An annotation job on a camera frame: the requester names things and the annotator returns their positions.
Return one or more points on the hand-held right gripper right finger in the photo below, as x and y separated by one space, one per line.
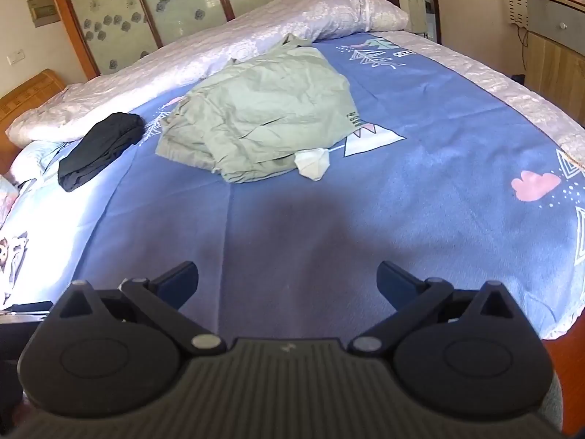
395 283

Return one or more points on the light blue pillow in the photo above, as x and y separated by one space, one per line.
34 160

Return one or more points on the black folded garment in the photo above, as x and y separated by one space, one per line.
98 151

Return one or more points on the wooden cabinet with grey drawer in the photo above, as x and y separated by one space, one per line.
557 68

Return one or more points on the white wall socket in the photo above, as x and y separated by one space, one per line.
16 57

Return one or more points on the wooden headboard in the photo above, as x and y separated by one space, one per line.
27 96

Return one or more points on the wall switch panel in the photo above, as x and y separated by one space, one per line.
43 11

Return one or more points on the white perforated wall box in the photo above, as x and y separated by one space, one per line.
516 7

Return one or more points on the blue printed bedsheet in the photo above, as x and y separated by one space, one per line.
365 219

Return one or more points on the pale pink floral quilt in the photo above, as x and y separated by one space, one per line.
192 50

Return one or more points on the grey-green pants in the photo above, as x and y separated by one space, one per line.
256 100

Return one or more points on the wardrobe with flowered glass doors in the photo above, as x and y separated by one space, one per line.
183 4

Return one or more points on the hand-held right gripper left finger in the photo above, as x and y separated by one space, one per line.
179 283

